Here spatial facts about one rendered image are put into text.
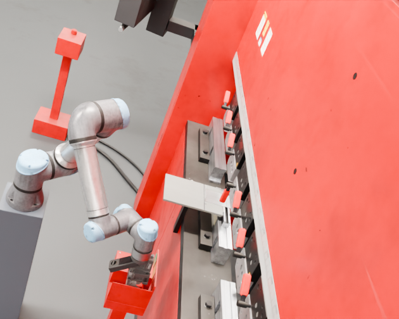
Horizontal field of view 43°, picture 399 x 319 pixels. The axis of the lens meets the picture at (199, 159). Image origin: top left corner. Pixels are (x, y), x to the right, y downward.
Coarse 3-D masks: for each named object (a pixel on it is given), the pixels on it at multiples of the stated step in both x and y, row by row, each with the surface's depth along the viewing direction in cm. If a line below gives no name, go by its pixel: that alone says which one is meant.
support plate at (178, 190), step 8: (168, 176) 225; (168, 184) 220; (176, 184) 222; (184, 184) 224; (192, 184) 226; (200, 184) 228; (168, 192) 215; (176, 192) 217; (184, 192) 219; (192, 192) 221; (200, 192) 223; (168, 200) 211; (176, 200) 213; (184, 200) 215; (192, 200) 217; (200, 200) 219; (200, 208) 214; (208, 208) 216; (216, 208) 218
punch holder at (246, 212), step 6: (246, 198) 183; (246, 204) 181; (240, 210) 186; (246, 210) 179; (252, 210) 173; (246, 216) 177; (252, 216) 171; (234, 222) 187; (240, 222) 181; (246, 222) 175; (252, 222) 171; (234, 228) 185; (246, 228) 173; (252, 228) 172; (234, 234) 184; (246, 234) 174; (234, 240) 181; (246, 240) 175; (234, 246) 179
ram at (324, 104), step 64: (320, 0) 167; (384, 0) 123; (256, 64) 224; (320, 64) 151; (384, 64) 114; (256, 128) 196; (320, 128) 138; (384, 128) 106; (320, 192) 127; (384, 192) 100; (320, 256) 117; (384, 256) 94
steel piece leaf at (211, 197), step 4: (204, 192) 224; (208, 192) 225; (212, 192) 226; (216, 192) 227; (204, 196) 222; (208, 196) 222; (212, 196) 223; (216, 196) 224; (220, 196) 226; (208, 200) 220; (212, 200) 221; (216, 200) 222; (220, 204) 221; (224, 204) 222
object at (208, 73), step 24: (216, 0) 259; (240, 0) 259; (216, 24) 266; (240, 24) 266; (192, 48) 289; (216, 48) 273; (192, 72) 281; (216, 72) 281; (192, 96) 289; (216, 96) 289; (168, 120) 299; (192, 120) 298; (168, 144) 307; (144, 192) 328; (144, 216) 339
